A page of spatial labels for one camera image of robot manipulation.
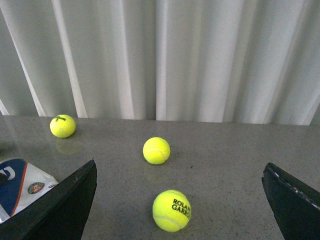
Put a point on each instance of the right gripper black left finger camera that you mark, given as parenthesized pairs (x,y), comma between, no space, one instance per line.
(60,214)

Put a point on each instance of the white pleated curtain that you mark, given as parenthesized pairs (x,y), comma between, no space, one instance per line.
(239,61)

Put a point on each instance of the Roland Garros tennis ball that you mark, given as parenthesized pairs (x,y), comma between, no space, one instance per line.
(171,210)

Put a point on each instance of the clear Wilson tennis ball can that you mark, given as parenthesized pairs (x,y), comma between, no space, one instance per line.
(25,184)

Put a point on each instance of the yellow tennis ball right edge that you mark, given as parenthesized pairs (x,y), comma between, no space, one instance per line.
(156,150)

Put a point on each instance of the far Wilson 3 tennis ball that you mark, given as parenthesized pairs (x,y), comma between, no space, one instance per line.
(62,126)

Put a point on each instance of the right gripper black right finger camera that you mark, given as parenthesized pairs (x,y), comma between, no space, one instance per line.
(295,205)

